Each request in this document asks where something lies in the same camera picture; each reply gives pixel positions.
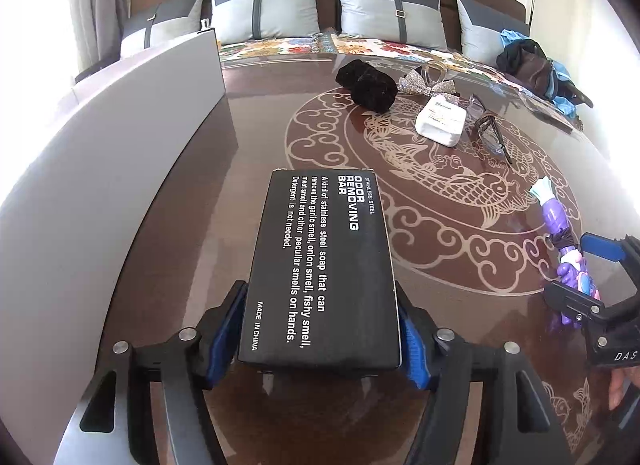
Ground dark brown bag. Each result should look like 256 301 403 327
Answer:
496 38 556 96

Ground brown patterned desktop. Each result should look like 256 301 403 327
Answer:
115 48 640 465

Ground silver glitter bow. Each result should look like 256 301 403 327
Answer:
397 62 458 96

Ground white cardboard box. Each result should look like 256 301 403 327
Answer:
0 29 240 346

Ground black printed box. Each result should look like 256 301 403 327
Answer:
237 168 402 371

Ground purple doll toy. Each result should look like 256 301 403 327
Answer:
529 179 603 331

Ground clear plastic packet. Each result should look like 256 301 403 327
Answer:
520 92 576 133

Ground black velvet hair accessory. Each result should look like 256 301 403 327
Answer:
335 59 399 113

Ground black frame glasses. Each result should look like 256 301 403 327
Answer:
467 94 516 166

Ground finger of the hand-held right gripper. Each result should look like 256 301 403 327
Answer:
580 232 640 266
542 279 608 331

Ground floral sofa blanket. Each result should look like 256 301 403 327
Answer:
217 30 531 86

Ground white lotion bottle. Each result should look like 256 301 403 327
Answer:
415 94 468 147

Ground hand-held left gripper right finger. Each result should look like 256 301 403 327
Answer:
395 282 576 465

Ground person's right hand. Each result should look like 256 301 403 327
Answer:
607 365 640 413

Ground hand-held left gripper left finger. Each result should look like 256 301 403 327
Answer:
75 280 248 465

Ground grey cushion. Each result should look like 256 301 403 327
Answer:
455 0 531 63
120 0 207 58
331 0 447 51
210 0 322 45

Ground blue cloth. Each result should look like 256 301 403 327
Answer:
500 29 581 118

